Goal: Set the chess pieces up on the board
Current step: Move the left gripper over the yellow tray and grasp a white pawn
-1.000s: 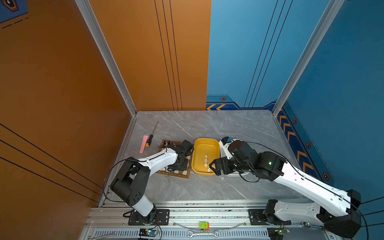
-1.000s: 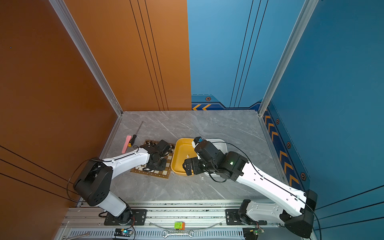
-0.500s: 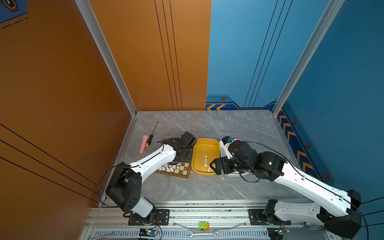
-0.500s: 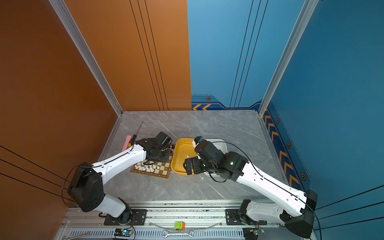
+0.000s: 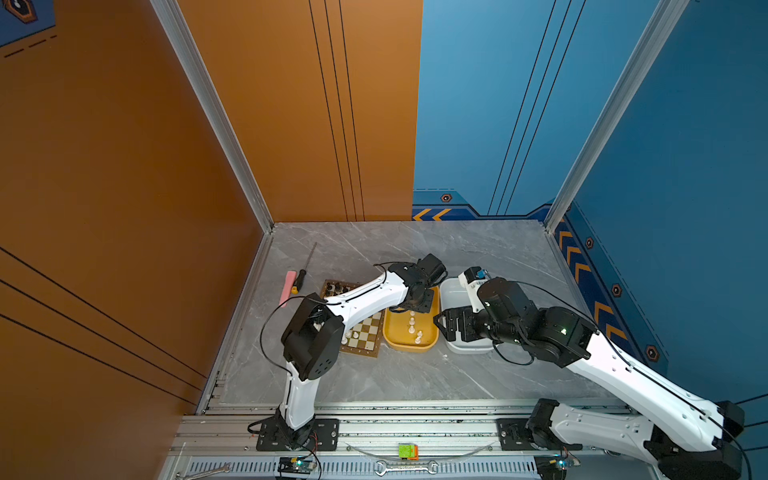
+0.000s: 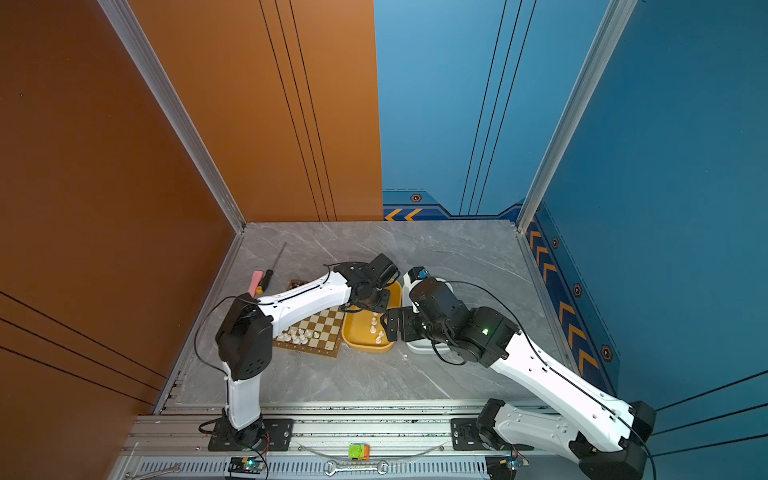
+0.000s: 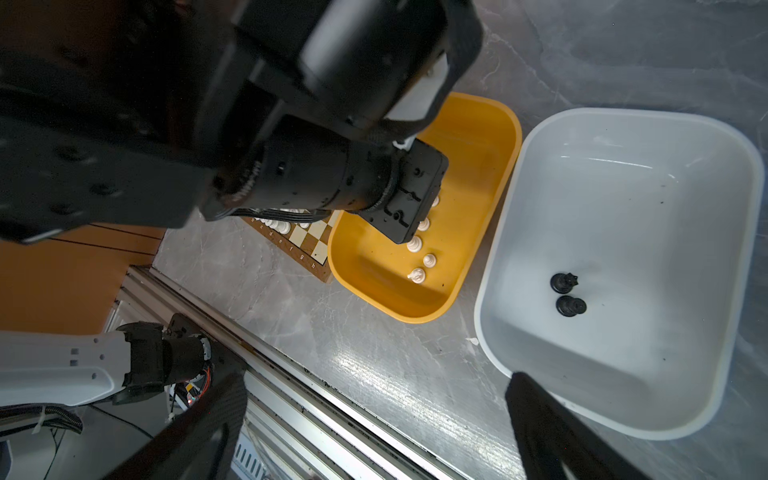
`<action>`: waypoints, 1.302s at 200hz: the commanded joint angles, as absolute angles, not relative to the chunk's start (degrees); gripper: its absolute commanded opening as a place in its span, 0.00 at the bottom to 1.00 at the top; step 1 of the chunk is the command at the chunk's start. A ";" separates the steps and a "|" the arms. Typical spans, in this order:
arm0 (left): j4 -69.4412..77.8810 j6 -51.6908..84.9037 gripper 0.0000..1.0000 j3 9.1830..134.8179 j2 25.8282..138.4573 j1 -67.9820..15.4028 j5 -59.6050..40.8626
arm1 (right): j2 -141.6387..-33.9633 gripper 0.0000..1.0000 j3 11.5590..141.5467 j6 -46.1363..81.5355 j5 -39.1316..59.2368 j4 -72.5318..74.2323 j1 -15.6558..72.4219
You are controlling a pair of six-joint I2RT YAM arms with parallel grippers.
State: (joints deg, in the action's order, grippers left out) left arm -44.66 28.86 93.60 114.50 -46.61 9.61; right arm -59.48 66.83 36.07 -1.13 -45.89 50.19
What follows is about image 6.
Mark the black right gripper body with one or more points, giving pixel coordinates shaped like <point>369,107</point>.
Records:
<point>416,326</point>

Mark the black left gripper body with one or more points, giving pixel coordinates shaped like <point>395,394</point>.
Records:
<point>379,301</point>

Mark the white chess pieces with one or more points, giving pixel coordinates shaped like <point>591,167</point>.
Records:
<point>377,331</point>
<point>300,336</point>

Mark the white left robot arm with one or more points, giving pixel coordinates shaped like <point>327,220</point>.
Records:
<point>245,338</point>

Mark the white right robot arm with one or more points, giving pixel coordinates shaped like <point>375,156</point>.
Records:
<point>604,435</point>

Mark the white chess pieces on board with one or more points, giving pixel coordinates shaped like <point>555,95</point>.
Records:
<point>300,336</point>

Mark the green circuit board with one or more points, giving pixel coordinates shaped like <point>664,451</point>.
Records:
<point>246,466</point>

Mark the white plastic tray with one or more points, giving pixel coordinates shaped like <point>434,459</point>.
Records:
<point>423,345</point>

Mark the yellow plastic tray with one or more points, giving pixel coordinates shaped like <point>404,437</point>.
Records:
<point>362,331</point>

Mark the brown chessboard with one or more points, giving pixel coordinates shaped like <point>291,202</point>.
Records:
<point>331,322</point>

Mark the green orange small box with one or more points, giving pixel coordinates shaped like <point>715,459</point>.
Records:
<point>359,451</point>

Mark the silver wrench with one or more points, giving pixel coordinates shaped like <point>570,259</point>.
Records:
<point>333,467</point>

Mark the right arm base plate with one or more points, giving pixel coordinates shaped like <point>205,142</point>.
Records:
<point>466,436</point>

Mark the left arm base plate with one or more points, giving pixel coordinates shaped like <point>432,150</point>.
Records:
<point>264,435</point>

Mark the aluminium left corner post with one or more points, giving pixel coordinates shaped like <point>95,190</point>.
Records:
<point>126,25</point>

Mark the aluminium corner post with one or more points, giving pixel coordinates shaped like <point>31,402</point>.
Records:
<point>611,28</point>
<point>126,25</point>

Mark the aluminium right corner post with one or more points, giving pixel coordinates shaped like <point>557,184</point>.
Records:
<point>611,28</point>

